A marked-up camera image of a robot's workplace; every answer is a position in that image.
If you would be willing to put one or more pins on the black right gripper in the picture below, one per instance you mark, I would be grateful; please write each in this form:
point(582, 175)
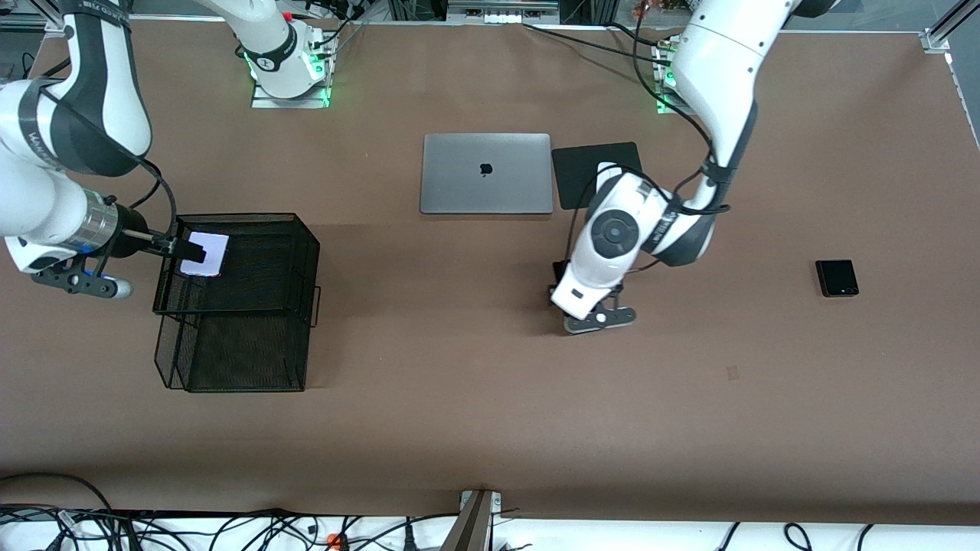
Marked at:
point(128, 239)

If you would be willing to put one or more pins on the white flip phone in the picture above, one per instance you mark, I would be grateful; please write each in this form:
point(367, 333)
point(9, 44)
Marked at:
point(214, 256)

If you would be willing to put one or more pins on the long black smartphone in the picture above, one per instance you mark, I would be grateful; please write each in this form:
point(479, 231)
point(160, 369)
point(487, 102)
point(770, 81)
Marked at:
point(559, 279)

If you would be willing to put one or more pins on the small black flip phone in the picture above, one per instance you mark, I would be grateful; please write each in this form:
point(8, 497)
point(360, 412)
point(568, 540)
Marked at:
point(836, 278)

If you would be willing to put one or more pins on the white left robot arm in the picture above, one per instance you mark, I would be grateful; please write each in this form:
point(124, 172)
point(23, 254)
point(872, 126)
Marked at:
point(720, 61)

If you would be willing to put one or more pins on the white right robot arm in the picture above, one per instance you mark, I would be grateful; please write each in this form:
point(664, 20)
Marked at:
point(126, 115)

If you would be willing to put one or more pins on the black mouse pad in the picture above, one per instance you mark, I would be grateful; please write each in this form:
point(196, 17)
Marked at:
point(570, 176)

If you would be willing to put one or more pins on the silver closed laptop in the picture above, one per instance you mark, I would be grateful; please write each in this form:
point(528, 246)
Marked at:
point(459, 184)

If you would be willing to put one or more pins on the grey power strip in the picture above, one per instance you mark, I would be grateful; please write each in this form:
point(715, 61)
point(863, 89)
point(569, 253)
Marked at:
point(501, 14)

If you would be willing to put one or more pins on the aluminium arm base plate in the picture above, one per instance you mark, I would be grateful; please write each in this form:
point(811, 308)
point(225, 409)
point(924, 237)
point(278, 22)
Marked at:
point(268, 102)
point(662, 109)

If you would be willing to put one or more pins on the aluminium camera mount post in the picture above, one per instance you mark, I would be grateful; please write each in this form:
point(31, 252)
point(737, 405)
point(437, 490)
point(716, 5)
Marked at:
point(471, 528)

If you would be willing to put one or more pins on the aluminium frame profile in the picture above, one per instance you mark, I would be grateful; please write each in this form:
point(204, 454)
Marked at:
point(935, 38)
point(31, 23)

